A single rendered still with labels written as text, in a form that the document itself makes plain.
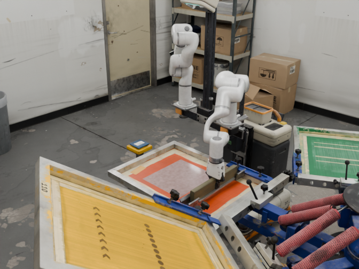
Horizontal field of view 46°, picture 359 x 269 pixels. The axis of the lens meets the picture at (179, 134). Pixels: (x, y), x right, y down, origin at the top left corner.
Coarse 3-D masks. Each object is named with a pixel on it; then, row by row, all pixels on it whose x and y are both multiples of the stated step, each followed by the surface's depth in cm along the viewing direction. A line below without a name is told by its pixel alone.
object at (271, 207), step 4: (268, 204) 213; (272, 204) 213; (264, 208) 211; (268, 208) 210; (272, 208) 210; (276, 208) 210; (280, 208) 210; (256, 212) 215; (260, 212) 213; (268, 212) 210; (272, 212) 208; (276, 212) 207; (280, 212) 207; (284, 212) 207; (268, 216) 210; (272, 216) 209; (276, 216) 207; (276, 220) 208
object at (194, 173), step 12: (168, 156) 278; (180, 156) 278; (168, 168) 264; (180, 168) 264; (192, 168) 264; (204, 168) 264; (192, 180) 250; (204, 180) 250; (216, 192) 239; (228, 192) 239; (240, 192) 239
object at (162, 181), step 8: (152, 168) 263; (160, 168) 263; (136, 176) 254; (144, 176) 254; (152, 176) 255; (160, 176) 255; (168, 176) 255; (176, 176) 255; (152, 184) 246; (160, 184) 246; (168, 184) 246; (176, 184) 246; (184, 184) 246; (192, 184) 247; (160, 192) 239; (168, 192) 239; (184, 192) 239; (208, 200) 232; (216, 200) 232; (224, 200) 232; (208, 208) 225; (216, 208) 225
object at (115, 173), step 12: (168, 144) 286; (180, 144) 286; (144, 156) 270; (156, 156) 277; (204, 156) 271; (120, 168) 256; (120, 180) 247; (132, 180) 243; (252, 180) 248; (144, 192) 233; (252, 192) 233; (216, 216) 213
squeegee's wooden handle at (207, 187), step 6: (228, 168) 242; (234, 168) 243; (228, 174) 240; (234, 174) 245; (210, 180) 230; (198, 186) 225; (204, 186) 225; (210, 186) 230; (192, 192) 221; (198, 192) 223; (204, 192) 227; (192, 198) 222
